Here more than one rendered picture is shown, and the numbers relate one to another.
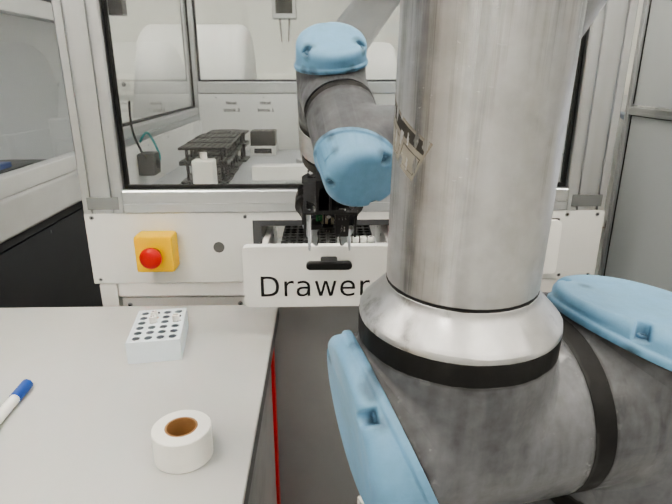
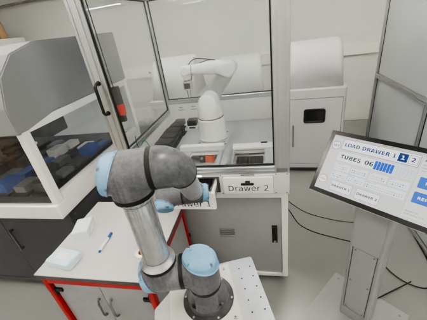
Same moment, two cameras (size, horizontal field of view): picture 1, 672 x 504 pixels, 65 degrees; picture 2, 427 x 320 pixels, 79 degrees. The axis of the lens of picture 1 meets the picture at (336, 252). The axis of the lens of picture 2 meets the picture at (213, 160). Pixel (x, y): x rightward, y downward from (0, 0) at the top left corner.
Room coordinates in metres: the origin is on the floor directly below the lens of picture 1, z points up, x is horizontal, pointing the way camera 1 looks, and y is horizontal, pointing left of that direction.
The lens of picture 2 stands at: (-0.25, -0.46, 1.73)
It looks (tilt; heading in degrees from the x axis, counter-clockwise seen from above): 28 degrees down; 15
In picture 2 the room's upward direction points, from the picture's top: 9 degrees counter-clockwise
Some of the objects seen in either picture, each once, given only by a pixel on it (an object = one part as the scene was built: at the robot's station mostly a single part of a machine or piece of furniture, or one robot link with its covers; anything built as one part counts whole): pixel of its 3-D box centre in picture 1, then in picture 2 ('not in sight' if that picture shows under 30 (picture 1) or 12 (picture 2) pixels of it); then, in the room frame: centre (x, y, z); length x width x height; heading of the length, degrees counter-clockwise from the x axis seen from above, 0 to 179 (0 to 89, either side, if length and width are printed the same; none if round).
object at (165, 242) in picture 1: (156, 251); not in sight; (0.97, 0.35, 0.88); 0.07 x 0.05 x 0.07; 92
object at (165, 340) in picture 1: (159, 334); not in sight; (0.82, 0.30, 0.78); 0.12 x 0.08 x 0.04; 10
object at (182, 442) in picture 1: (182, 440); (143, 254); (0.54, 0.19, 0.78); 0.07 x 0.07 x 0.04
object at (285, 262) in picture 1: (328, 275); (190, 200); (0.85, 0.01, 0.87); 0.29 x 0.02 x 0.11; 92
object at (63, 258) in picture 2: not in sight; (64, 258); (0.48, 0.60, 0.78); 0.15 x 0.10 x 0.04; 83
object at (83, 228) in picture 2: not in sight; (83, 228); (0.69, 0.64, 0.79); 0.13 x 0.09 x 0.05; 21
